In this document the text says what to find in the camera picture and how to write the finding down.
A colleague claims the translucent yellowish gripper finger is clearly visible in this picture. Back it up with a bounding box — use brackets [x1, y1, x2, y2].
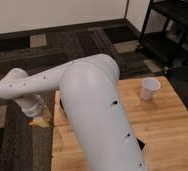
[33, 106, 51, 128]

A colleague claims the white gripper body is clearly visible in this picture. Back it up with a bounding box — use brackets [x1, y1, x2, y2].
[17, 94, 44, 117]

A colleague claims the orange pepper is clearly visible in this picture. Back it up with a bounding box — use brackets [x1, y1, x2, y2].
[28, 120, 37, 127]

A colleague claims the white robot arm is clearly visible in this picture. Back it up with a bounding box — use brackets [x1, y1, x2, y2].
[0, 54, 148, 171]

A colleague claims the black smartphone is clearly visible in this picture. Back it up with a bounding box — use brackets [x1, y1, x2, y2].
[137, 138, 145, 150]

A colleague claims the white paper cup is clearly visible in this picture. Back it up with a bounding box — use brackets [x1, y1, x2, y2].
[140, 77, 161, 101]

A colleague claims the black metal shelf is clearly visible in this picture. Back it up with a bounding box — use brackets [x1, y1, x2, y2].
[139, 0, 188, 67]

